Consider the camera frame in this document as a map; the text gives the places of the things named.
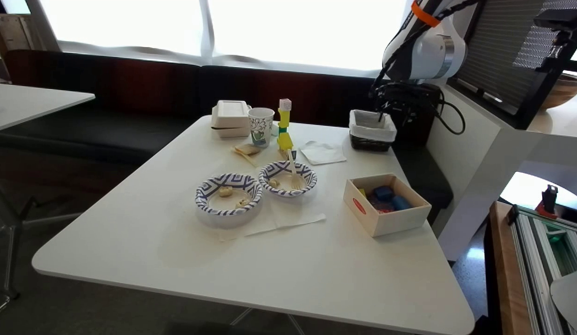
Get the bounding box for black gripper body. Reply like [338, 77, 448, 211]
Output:
[368, 77, 446, 128]

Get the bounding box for brown basket with white liner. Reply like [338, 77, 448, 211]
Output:
[349, 107, 399, 152]

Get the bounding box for white takeaway pack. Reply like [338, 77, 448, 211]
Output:
[211, 98, 254, 139]

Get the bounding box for white paper napkin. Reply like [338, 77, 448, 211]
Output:
[299, 137, 351, 167]

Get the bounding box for blue toy block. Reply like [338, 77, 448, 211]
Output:
[368, 183, 416, 213]

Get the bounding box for yellow bottle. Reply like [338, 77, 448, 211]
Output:
[276, 96, 295, 135]

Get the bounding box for white cabinet stand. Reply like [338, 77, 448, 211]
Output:
[425, 81, 577, 262]

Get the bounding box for black monitor panel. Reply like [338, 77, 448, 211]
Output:
[448, 0, 577, 129]

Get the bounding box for light wooden box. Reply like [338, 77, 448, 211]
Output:
[343, 170, 435, 237]

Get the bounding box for blue patterned paper bowl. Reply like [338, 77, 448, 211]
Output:
[258, 157, 321, 200]
[194, 170, 265, 226]

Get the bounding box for white paper sheet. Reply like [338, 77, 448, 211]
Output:
[243, 196, 330, 237]

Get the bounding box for tan wooden toy piece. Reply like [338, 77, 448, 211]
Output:
[234, 141, 265, 159]

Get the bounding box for wooden bowl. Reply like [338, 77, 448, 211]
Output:
[539, 70, 577, 111]

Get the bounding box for red black clamp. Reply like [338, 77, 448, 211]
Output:
[535, 182, 561, 219]

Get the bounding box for brown wooden board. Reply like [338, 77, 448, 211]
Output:
[489, 198, 537, 335]

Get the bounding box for green plastic part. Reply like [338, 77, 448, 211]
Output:
[546, 224, 577, 276]

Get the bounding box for grey round plate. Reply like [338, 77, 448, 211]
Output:
[548, 265, 577, 335]

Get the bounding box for dark upholstered bench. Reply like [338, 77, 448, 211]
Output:
[0, 48, 455, 211]

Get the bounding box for white side table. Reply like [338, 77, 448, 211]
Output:
[0, 81, 100, 135]

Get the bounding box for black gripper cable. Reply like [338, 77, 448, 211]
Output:
[433, 96, 470, 137]

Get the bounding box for aluminium rail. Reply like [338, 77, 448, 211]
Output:
[509, 206, 576, 335]

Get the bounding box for wooden frame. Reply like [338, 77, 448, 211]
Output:
[0, 0, 62, 53]

